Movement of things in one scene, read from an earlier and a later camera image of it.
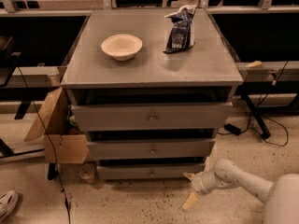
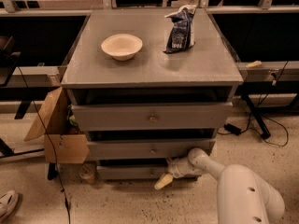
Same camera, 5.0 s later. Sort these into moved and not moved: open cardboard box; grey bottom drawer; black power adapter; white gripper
Moved: white gripper
Not moved: grey bottom drawer; black power adapter; open cardboard box
